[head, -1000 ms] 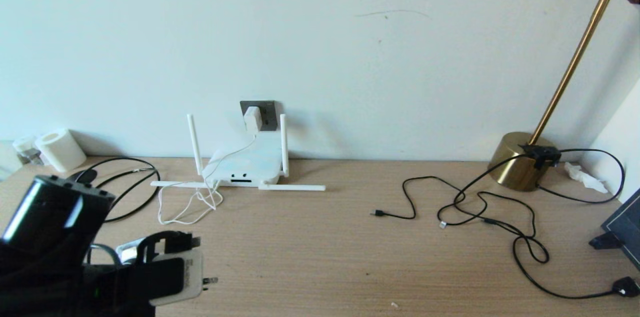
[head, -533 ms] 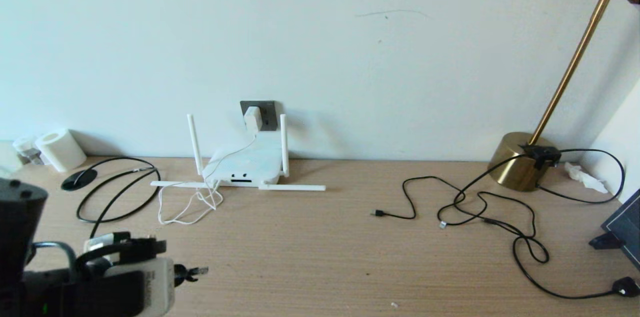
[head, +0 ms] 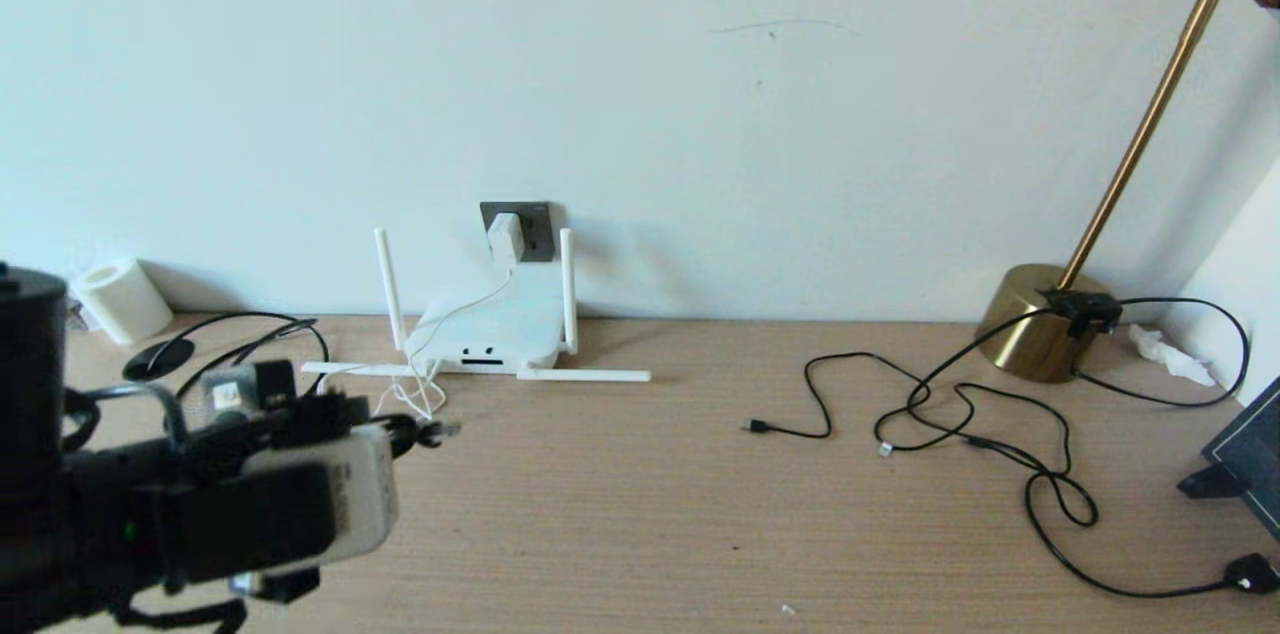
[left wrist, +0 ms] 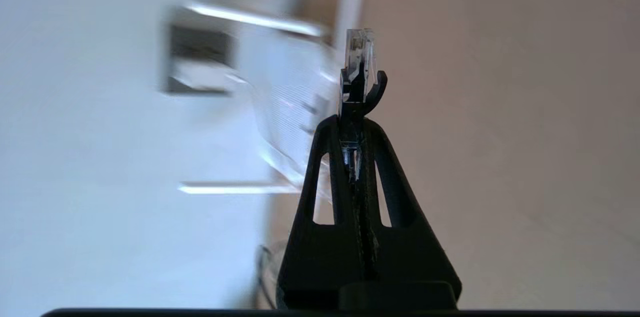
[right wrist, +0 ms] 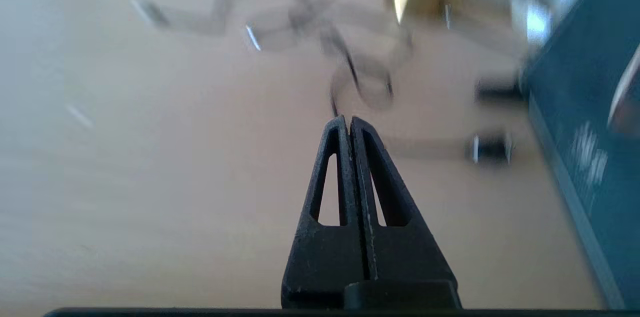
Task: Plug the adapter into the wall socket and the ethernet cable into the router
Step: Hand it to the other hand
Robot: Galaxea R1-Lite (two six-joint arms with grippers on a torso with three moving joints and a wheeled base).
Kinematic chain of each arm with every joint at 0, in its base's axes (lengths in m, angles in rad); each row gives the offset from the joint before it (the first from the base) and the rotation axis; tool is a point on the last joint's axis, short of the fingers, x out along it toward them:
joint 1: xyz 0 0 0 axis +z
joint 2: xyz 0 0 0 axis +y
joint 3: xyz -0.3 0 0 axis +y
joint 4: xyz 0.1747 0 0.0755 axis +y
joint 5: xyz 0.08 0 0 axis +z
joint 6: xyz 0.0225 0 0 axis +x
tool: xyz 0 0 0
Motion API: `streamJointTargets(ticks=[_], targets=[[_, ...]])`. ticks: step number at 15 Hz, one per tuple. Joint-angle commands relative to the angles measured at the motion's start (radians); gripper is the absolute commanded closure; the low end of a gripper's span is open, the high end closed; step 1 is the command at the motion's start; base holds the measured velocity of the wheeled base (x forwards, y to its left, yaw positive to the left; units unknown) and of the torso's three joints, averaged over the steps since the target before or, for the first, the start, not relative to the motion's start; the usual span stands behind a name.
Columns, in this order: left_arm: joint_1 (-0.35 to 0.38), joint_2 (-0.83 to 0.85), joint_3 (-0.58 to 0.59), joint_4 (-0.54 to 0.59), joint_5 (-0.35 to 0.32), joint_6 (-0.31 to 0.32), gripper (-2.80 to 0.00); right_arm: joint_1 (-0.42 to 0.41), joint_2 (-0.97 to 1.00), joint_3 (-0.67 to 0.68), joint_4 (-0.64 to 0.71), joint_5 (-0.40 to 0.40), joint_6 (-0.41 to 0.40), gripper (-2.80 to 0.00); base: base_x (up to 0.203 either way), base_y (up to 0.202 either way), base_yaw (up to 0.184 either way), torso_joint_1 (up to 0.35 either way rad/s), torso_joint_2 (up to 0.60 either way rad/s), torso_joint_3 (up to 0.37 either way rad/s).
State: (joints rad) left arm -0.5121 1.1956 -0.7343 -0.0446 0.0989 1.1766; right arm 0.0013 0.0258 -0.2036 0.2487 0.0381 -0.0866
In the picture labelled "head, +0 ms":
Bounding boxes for black ethernet cable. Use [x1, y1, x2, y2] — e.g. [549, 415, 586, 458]
[125, 312, 463, 445]

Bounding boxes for white power adapter with cord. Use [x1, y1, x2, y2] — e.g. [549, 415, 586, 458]
[375, 212, 523, 420]

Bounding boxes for white router with antennas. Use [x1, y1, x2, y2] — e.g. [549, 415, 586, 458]
[300, 227, 653, 385]

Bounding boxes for black round desk grommet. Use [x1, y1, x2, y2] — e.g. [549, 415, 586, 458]
[122, 338, 196, 382]

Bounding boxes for white paper roll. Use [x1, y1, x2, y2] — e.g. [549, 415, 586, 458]
[70, 258, 173, 345]

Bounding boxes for brass desk lamp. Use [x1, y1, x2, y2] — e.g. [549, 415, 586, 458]
[975, 0, 1280, 385]

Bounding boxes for crumpled white tissue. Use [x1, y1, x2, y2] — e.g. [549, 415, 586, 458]
[1127, 324, 1217, 388]

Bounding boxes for black clip stand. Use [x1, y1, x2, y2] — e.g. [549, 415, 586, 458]
[1176, 462, 1251, 500]

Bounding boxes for dark teal printed box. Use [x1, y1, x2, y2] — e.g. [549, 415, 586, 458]
[1203, 376, 1280, 545]

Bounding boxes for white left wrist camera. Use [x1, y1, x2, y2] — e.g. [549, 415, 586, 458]
[205, 369, 257, 415]

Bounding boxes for grey wall socket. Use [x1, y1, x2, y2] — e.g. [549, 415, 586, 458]
[480, 201, 557, 263]

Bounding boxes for black USB cable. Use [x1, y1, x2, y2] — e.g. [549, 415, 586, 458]
[741, 352, 1076, 477]

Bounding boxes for black lamp cord with plug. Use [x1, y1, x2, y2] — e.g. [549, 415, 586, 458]
[873, 289, 1280, 600]

